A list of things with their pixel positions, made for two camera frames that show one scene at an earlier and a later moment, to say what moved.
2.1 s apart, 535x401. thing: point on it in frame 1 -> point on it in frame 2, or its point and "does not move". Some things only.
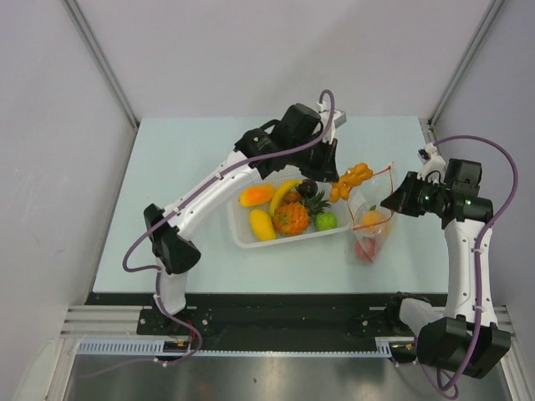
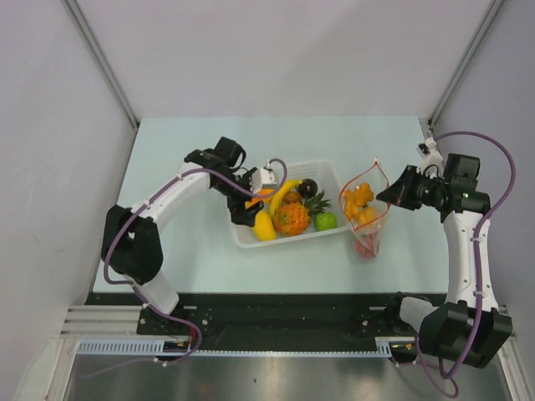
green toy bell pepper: x=325 y=220 does not move
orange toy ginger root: x=353 y=177 -> x=357 y=199
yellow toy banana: x=279 y=189 does not move
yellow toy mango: x=262 y=225 does not move
